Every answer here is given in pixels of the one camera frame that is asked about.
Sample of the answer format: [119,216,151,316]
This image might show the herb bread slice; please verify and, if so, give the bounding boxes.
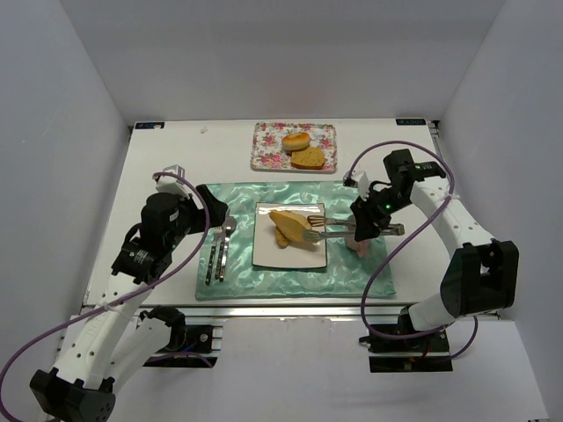
[274,228,290,249]
[290,147,325,170]

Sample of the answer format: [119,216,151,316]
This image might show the white square plate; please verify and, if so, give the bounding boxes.
[252,203,327,270]

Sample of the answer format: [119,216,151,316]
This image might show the herb bread slice back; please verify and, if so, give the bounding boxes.
[290,147,325,170]

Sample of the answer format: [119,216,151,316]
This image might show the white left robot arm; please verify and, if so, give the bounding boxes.
[30,184,228,421]

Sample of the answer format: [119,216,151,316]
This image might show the floral rectangular tray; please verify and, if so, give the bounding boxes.
[250,121,338,174]

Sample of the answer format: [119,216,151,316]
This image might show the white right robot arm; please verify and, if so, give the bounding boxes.
[344,142,519,338]

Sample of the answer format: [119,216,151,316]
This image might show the blue label sticker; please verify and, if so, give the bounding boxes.
[135,121,165,130]
[395,118,427,126]

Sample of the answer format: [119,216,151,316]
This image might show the herb bread slice front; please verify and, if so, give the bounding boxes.
[274,228,290,249]

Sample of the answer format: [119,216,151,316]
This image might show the round bagel bun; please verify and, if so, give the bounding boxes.
[281,132,311,152]

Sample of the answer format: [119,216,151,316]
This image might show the large triangular bread loaf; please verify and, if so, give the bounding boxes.
[269,210,312,243]

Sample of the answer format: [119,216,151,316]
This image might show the aluminium table edge rail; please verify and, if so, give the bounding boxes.
[81,302,423,318]

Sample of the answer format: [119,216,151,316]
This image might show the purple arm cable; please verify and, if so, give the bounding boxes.
[0,173,211,412]
[346,140,479,360]

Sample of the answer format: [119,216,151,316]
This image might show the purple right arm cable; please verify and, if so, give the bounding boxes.
[346,140,479,360]

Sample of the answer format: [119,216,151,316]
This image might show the silver spoon patterned handle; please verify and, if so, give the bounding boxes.
[216,216,237,282]

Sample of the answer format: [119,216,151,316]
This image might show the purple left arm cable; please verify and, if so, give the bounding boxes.
[0,173,211,412]

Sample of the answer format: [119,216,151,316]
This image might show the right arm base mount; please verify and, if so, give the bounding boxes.
[359,315,453,374]

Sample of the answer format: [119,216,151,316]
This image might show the metal serving tongs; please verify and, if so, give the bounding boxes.
[302,215,406,244]

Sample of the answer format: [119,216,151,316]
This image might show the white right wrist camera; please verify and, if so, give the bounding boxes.
[343,171,370,200]

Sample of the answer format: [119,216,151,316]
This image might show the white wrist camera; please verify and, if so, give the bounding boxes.
[153,164,192,198]
[343,171,370,200]

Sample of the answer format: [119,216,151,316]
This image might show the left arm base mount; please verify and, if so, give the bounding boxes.
[135,310,223,367]

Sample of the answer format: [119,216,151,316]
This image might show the blue label sticker left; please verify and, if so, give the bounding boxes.
[135,121,165,130]

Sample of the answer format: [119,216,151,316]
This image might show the blue label sticker right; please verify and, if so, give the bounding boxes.
[395,118,427,126]

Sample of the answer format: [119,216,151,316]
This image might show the silver fork patterned handle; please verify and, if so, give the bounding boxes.
[205,211,231,286]

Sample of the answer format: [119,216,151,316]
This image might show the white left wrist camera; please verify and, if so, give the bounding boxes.
[153,164,192,198]

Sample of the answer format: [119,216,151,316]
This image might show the green satin placemat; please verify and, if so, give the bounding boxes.
[195,181,387,301]

